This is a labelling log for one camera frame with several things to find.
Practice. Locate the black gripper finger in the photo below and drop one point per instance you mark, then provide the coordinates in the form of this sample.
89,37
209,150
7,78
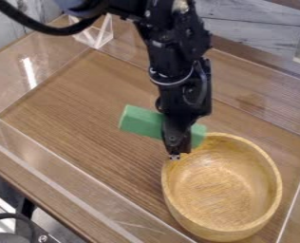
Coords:
175,134

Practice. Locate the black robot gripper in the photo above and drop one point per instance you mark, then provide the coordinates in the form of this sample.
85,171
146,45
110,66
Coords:
177,41

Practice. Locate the green rectangular block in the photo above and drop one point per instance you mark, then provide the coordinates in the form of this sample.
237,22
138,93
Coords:
145,122

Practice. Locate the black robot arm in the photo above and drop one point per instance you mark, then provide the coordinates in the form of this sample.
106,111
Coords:
127,9

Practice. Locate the brown wooden bowl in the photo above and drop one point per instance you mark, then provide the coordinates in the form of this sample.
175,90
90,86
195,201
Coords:
222,190

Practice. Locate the black table leg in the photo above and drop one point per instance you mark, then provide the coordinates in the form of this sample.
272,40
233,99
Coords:
26,207

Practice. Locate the clear acrylic corner bracket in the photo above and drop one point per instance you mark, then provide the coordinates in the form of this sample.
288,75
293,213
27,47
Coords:
98,34

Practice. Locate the clear acrylic tray wall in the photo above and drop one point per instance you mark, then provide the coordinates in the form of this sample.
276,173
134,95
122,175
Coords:
93,210

